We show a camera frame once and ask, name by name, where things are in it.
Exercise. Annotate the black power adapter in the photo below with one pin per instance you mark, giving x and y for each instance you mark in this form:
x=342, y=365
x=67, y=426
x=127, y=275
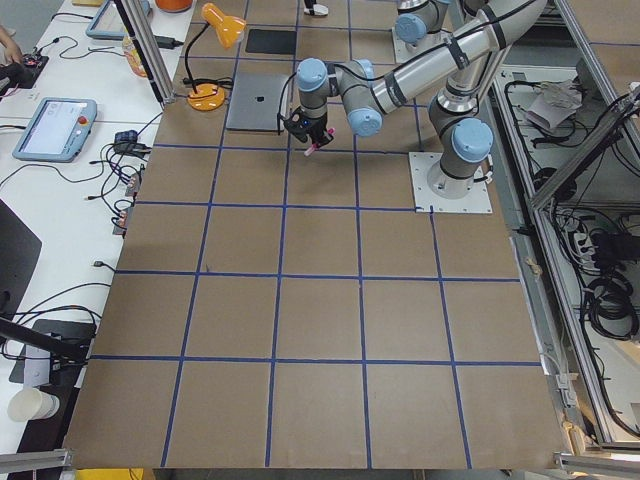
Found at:
x=165, y=42

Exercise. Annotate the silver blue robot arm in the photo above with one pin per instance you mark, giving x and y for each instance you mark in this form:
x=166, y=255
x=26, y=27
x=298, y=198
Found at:
x=467, y=61

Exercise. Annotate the silver laptop notebook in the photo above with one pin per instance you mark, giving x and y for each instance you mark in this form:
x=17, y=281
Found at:
x=255, y=102

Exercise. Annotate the white paper cup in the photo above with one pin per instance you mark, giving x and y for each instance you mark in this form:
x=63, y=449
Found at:
x=32, y=404

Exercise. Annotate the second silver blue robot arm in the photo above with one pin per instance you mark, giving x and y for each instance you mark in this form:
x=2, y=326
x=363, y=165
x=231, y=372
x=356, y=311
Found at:
x=418, y=18

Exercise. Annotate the black usb hub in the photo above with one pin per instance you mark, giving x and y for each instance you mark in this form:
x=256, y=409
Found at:
x=126, y=143

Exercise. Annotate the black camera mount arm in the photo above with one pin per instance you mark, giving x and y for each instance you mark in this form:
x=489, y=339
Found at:
x=27, y=336

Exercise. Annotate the orange drink bottle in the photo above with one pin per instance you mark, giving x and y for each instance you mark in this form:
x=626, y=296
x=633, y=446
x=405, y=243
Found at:
x=132, y=56

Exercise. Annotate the white power strip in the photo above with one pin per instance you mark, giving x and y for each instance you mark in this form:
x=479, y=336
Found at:
x=582, y=248

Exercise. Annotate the blue teach pendant tablet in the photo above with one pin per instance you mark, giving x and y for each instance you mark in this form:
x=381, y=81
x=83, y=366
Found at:
x=57, y=130

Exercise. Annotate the black mousepad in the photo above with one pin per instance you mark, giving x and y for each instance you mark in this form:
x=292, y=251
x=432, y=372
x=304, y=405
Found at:
x=268, y=41

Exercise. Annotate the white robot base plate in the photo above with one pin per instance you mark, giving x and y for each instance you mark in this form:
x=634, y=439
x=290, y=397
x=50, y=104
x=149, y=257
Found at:
x=435, y=192

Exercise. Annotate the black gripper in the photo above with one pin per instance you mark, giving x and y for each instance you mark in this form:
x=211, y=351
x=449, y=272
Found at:
x=315, y=127

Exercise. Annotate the aluminium frame post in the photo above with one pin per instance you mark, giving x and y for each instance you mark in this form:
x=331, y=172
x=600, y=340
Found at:
x=139, y=30

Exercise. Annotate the pink pen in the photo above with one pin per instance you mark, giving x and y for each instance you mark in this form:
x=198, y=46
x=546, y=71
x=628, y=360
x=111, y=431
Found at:
x=327, y=137

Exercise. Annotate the orange desk lamp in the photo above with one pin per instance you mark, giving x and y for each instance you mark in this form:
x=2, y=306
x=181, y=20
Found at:
x=208, y=78

